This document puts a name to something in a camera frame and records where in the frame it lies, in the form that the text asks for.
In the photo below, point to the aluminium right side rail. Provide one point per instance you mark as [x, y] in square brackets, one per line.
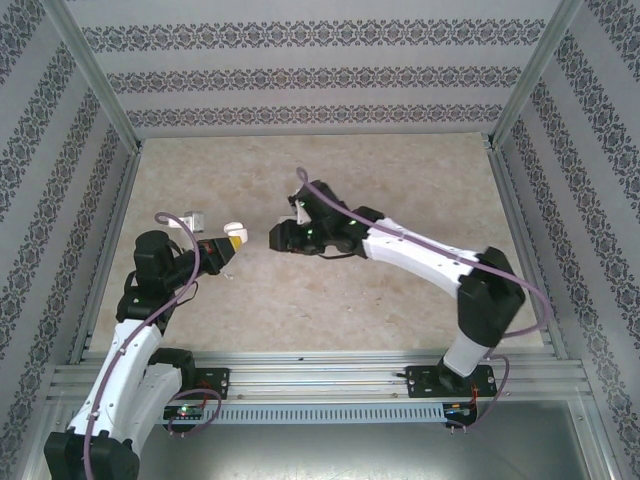
[512, 200]

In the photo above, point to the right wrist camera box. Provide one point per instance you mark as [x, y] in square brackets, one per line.
[302, 215]

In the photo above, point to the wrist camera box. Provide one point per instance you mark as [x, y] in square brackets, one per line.
[302, 215]
[195, 223]

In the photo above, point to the left circuit board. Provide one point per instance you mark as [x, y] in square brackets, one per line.
[185, 411]

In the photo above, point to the aluminium left frame post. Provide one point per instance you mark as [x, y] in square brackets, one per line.
[95, 75]

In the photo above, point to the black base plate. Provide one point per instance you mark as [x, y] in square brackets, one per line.
[217, 382]
[420, 382]

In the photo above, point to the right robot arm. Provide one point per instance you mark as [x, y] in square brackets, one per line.
[415, 250]

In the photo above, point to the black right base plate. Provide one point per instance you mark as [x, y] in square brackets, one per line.
[420, 382]

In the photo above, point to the aluminium right frame post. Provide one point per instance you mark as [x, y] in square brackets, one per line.
[532, 75]

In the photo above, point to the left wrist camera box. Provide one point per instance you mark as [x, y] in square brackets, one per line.
[195, 223]

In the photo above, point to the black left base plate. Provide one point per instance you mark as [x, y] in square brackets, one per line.
[217, 382]

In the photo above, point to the white oval clamshell charging case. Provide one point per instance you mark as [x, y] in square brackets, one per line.
[235, 230]

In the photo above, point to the aluminium left side rail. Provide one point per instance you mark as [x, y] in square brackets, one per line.
[120, 200]

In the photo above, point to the aluminium mounting rail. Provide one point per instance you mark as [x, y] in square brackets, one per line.
[320, 375]

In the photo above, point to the circuit board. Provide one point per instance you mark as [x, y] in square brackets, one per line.
[457, 411]
[185, 411]

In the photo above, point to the aluminium frame post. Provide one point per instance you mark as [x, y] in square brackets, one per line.
[532, 75]
[95, 75]

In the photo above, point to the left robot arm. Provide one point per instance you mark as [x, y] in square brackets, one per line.
[125, 360]

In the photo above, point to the right circuit board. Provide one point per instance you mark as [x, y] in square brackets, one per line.
[457, 411]

